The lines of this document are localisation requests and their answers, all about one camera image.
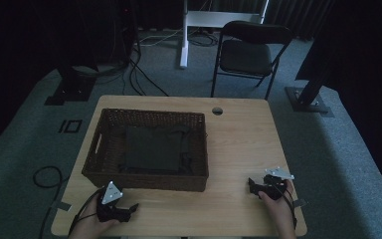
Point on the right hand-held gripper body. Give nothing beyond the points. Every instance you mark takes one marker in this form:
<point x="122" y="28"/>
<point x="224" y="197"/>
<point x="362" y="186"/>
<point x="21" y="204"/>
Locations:
<point x="273" y="186"/>

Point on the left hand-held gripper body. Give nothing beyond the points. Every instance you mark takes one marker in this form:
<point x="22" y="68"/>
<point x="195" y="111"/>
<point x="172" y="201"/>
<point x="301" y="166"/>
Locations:
<point x="111" y="205"/>

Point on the brown woven basket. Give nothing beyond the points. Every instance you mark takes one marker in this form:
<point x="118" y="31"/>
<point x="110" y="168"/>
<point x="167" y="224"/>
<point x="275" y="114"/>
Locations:
<point x="146" y="182"/>

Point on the person's right hand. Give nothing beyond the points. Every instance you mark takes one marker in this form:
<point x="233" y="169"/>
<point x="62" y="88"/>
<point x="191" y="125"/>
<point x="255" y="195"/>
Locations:
<point x="278" y="209"/>

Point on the person's left hand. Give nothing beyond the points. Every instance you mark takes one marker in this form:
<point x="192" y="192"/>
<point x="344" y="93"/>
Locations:
<point x="93" y="229"/>

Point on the grey tape tab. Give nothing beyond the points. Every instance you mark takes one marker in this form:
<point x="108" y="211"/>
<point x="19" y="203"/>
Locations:
<point x="300" y="202"/>
<point x="64" y="206"/>

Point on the black slanted stand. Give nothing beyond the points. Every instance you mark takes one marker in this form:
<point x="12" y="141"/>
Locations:
<point x="308" y="96"/>

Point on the black folding chair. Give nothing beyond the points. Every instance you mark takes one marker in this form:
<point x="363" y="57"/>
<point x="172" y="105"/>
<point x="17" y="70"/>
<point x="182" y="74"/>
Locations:
<point x="245" y="56"/>

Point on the dark curtain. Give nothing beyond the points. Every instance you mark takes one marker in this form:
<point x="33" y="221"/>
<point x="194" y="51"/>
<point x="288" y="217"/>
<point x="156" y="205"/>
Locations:
<point x="298" y="16"/>

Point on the black stand with base plate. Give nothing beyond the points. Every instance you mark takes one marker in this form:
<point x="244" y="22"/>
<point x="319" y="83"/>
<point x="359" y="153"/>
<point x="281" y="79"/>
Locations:
<point x="73" y="89"/>

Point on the white desk frame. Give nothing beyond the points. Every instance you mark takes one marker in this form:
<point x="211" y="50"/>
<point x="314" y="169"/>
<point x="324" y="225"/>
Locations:
<point x="212" y="18"/>

